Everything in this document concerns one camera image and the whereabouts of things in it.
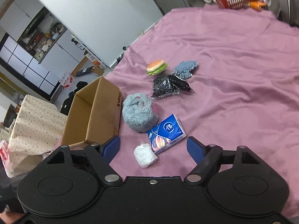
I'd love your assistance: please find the brown cardboard box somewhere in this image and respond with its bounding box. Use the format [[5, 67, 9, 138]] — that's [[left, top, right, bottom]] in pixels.
[[61, 77, 122, 147]]

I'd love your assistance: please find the orange bottle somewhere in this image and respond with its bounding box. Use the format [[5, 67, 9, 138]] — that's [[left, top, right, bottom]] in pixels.
[[248, 1, 268, 11]]

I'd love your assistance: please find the cream dotted tablecloth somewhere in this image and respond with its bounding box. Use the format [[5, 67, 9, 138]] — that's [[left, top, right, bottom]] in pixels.
[[6, 95, 67, 178]]

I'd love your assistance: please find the pink bed sheet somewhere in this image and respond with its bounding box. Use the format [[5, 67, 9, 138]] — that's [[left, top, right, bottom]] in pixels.
[[106, 5, 298, 217]]

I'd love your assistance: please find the black pouch with stitching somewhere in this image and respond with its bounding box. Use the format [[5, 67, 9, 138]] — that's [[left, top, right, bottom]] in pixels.
[[168, 74, 193, 93]]

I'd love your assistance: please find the black item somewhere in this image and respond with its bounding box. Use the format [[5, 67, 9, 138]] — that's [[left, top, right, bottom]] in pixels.
[[151, 75, 180, 99]]

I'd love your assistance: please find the red white plastic bag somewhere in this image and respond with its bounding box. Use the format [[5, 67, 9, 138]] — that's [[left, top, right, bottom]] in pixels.
[[0, 140, 15, 178]]

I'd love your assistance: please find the blue tissue pack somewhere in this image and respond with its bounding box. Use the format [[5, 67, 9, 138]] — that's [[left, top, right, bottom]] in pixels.
[[147, 114, 187, 155]]

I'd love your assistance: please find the burger squishy toy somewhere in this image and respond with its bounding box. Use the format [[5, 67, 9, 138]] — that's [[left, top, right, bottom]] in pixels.
[[147, 60, 167, 76]]

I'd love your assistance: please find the blue knitted cloth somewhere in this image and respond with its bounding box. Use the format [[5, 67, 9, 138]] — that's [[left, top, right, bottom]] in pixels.
[[174, 61, 198, 80]]

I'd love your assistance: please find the grey fluffy plush toy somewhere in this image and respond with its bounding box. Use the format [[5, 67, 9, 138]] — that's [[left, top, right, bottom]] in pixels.
[[122, 93, 159, 133]]

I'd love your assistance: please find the white sock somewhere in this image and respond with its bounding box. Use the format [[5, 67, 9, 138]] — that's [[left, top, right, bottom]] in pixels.
[[133, 143, 158, 168]]

